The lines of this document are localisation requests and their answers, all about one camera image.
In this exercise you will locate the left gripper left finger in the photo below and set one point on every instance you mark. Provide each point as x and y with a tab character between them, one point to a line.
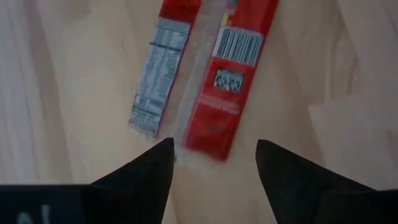
124	199

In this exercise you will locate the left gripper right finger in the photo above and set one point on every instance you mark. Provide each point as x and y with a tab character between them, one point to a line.
298	193

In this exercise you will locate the red popcorn bag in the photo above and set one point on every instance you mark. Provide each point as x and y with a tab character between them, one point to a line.
230	109

